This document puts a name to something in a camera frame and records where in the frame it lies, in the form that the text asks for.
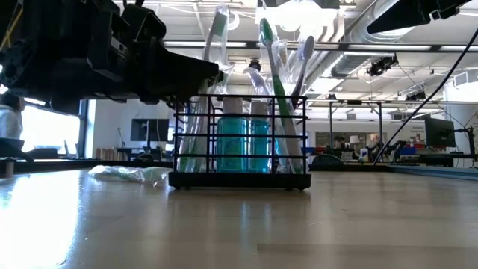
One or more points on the wooden blocks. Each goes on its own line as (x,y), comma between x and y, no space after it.
(106,153)

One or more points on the black ceiling spotlights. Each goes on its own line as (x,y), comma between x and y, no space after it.
(381,65)

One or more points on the white lamp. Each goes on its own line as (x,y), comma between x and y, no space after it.
(354,140)

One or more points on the black aluminium table frame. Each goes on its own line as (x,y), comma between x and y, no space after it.
(56,165)

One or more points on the white blue toothbrush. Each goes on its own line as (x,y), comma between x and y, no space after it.
(307,48)

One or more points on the black gantry frame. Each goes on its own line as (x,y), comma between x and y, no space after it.
(330,123)

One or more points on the silver ventilation duct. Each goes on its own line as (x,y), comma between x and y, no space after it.
(358,37)

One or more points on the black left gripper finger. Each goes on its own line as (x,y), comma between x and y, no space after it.
(179,78)

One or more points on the black monitor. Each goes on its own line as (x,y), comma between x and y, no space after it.
(149,129)
(440,132)

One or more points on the green toothbrush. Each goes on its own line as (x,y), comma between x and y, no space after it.
(274,74)
(219,26)
(201,127)
(128,173)
(185,158)

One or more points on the blue mouthwash bottle white cap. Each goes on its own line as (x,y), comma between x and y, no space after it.
(231,143)
(259,143)

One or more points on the person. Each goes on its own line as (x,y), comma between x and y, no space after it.
(9,123)

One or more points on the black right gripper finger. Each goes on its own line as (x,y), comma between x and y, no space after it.
(418,11)

